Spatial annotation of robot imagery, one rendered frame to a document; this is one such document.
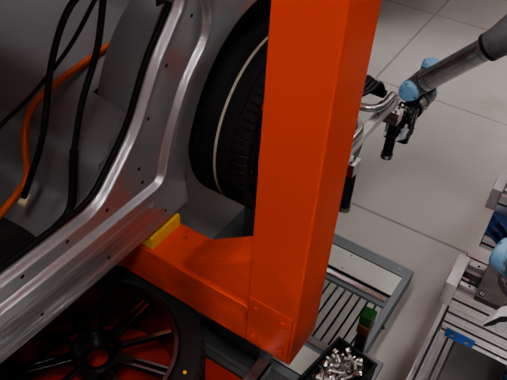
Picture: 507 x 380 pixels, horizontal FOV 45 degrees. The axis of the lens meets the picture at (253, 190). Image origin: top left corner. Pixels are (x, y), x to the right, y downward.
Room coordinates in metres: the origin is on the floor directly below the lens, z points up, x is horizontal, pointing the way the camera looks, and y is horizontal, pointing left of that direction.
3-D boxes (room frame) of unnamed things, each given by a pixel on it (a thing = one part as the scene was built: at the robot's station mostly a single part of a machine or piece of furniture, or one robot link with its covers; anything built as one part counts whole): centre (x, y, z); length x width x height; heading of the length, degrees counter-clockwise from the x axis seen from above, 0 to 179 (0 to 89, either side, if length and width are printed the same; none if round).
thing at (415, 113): (1.87, -0.54, 0.86); 0.12 x 0.08 x 0.09; 149
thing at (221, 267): (1.28, 0.18, 0.69); 0.52 x 0.17 x 0.35; 59
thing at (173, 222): (1.37, 0.32, 0.70); 0.14 x 0.14 x 0.05; 59
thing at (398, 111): (1.76, -0.44, 0.93); 0.09 x 0.05 x 0.05; 59
